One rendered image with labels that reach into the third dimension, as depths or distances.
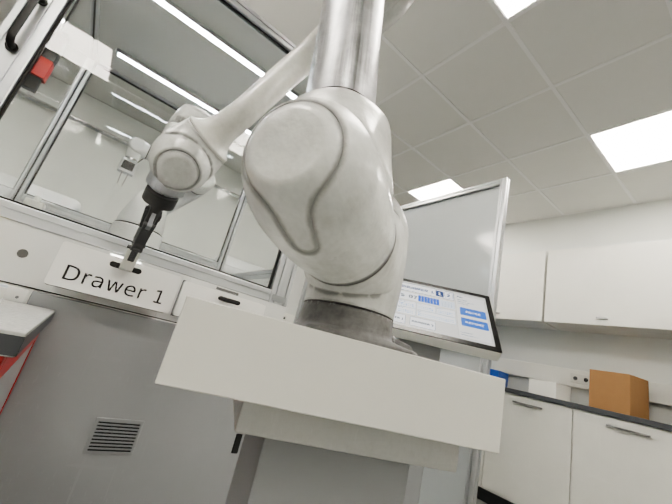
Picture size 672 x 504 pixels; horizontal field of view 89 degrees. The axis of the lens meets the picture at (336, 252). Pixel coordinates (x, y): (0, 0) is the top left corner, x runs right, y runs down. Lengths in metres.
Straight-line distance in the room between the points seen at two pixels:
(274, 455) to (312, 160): 0.34
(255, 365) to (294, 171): 0.19
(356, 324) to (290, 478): 0.20
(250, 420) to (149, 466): 0.87
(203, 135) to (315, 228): 0.41
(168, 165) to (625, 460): 3.00
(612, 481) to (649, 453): 0.29
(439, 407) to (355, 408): 0.10
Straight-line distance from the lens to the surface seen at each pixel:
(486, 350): 1.33
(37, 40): 1.34
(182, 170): 0.67
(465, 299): 1.50
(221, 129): 0.72
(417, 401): 0.42
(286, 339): 0.36
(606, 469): 3.13
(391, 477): 0.53
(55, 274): 1.07
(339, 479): 0.51
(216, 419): 1.29
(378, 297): 0.52
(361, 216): 0.35
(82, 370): 1.18
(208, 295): 1.19
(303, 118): 0.35
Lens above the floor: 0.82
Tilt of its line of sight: 16 degrees up
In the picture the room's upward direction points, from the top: 14 degrees clockwise
